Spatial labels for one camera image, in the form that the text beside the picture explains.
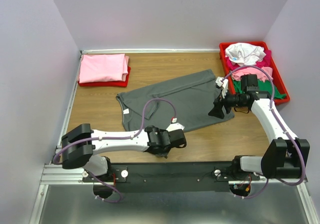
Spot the red plastic bin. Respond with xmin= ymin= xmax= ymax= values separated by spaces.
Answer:
xmin=219 ymin=41 xmax=290 ymax=105

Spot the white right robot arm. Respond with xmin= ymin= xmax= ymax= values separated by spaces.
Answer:
xmin=210 ymin=74 xmax=310 ymax=186

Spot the magenta t shirt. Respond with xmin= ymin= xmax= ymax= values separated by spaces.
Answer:
xmin=225 ymin=50 xmax=272 ymax=71

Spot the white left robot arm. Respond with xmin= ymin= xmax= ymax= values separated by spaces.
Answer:
xmin=53 ymin=116 xmax=187 ymax=182

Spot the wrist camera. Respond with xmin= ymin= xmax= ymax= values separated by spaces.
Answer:
xmin=215 ymin=77 xmax=229 ymax=98
xmin=166 ymin=122 xmax=185 ymax=132

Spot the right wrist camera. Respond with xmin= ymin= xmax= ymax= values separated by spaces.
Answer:
xmin=215 ymin=77 xmax=229 ymax=98

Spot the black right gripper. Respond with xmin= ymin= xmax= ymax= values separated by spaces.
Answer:
xmin=207 ymin=87 xmax=247 ymax=119

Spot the folded red t shirt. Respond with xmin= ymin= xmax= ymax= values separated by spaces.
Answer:
xmin=77 ymin=67 xmax=131 ymax=87

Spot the green t shirt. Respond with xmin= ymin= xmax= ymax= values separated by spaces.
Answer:
xmin=232 ymin=80 xmax=287 ymax=99

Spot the grey t shirt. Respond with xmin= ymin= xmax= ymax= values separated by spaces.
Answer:
xmin=116 ymin=69 xmax=235 ymax=132

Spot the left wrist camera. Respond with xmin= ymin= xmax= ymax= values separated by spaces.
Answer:
xmin=166 ymin=122 xmax=185 ymax=132

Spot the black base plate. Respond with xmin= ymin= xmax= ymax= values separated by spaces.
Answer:
xmin=83 ymin=161 xmax=267 ymax=194

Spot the white t shirt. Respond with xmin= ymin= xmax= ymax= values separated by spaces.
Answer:
xmin=225 ymin=42 xmax=267 ymax=66

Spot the folded pink t shirt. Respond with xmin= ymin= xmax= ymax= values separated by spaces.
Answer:
xmin=78 ymin=54 xmax=129 ymax=84

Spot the light pink t shirt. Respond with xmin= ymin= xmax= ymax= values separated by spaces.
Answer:
xmin=231 ymin=67 xmax=273 ymax=82

